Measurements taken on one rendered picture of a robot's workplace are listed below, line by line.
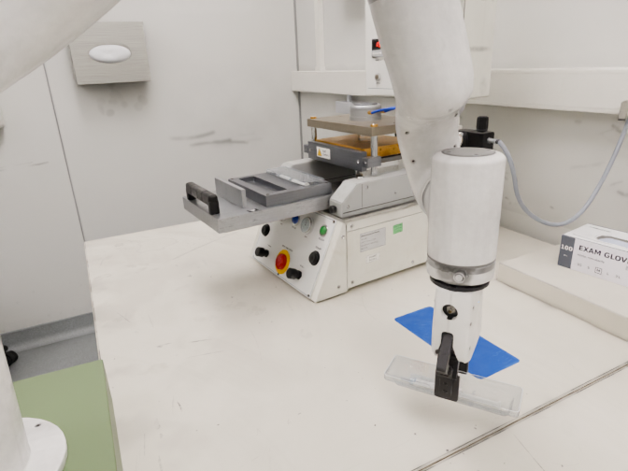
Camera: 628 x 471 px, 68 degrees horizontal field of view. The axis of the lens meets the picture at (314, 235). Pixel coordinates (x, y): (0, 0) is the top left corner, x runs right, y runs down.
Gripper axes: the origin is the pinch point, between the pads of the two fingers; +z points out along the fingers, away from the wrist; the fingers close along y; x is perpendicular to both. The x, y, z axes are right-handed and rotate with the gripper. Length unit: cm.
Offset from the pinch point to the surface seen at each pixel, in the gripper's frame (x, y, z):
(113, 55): 165, 88, -49
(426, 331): 9.3, 21.3, 7.6
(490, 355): -2.9, 18.2, 7.6
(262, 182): 53, 31, -16
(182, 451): 31.2, -22.5, 7.6
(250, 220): 44.5, 15.2, -12.8
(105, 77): 168, 85, -40
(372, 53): 40, 71, -44
